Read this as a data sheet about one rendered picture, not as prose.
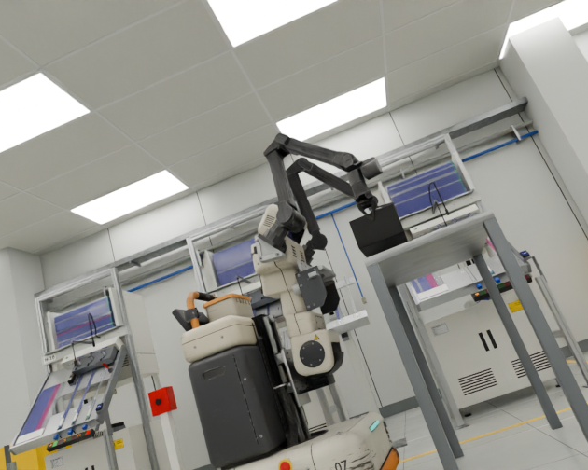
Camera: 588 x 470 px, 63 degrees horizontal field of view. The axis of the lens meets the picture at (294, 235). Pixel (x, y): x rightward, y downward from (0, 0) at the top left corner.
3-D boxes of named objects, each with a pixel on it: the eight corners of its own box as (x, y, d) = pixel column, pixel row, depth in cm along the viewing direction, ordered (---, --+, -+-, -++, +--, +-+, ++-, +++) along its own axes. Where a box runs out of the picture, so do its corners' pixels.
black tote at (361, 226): (379, 271, 226) (371, 250, 230) (413, 258, 223) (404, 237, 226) (358, 249, 173) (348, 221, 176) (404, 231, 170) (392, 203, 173)
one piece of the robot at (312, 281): (297, 314, 190) (281, 264, 196) (315, 318, 216) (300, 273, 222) (334, 300, 187) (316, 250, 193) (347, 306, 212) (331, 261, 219)
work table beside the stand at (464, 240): (458, 507, 141) (362, 259, 165) (455, 456, 206) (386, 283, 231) (617, 464, 132) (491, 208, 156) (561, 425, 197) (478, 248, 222)
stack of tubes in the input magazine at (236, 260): (281, 263, 363) (271, 230, 371) (220, 286, 369) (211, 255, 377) (286, 266, 375) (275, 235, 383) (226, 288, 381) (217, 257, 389)
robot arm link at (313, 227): (279, 169, 238) (279, 165, 228) (305, 158, 238) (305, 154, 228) (314, 252, 237) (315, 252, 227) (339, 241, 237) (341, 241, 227)
